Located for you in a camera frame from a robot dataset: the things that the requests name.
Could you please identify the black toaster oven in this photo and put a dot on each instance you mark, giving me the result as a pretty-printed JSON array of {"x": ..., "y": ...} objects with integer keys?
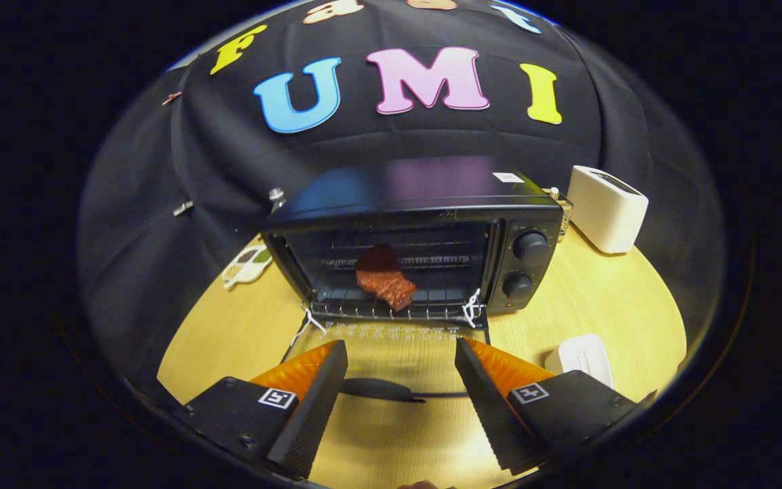
[{"x": 432, "y": 190}]

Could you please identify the pink clip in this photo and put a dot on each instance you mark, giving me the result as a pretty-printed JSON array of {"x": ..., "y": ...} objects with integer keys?
[{"x": 172, "y": 98}]

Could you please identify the white bread toaster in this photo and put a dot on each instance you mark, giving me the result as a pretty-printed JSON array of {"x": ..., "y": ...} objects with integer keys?
[{"x": 605, "y": 210}]

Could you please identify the clear plastic bottle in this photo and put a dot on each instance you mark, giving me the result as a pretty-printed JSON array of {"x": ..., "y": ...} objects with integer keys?
[{"x": 277, "y": 198}]

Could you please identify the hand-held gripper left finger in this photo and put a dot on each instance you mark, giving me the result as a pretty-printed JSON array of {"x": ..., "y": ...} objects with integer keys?
[{"x": 313, "y": 407}]

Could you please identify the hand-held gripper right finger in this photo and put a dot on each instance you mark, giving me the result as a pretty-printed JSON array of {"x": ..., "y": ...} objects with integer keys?
[{"x": 486, "y": 401}]

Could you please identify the red meat slice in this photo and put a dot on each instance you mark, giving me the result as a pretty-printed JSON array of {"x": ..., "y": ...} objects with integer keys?
[{"x": 384, "y": 278}]

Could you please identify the white ribbed tray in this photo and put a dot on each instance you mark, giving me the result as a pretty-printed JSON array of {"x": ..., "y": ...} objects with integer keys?
[{"x": 584, "y": 353}]

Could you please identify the silver metal clip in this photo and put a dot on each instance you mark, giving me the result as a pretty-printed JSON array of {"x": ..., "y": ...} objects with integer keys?
[{"x": 183, "y": 208}]

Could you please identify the divided white condiment dish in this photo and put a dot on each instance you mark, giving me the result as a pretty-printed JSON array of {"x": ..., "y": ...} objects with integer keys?
[{"x": 248, "y": 263}]

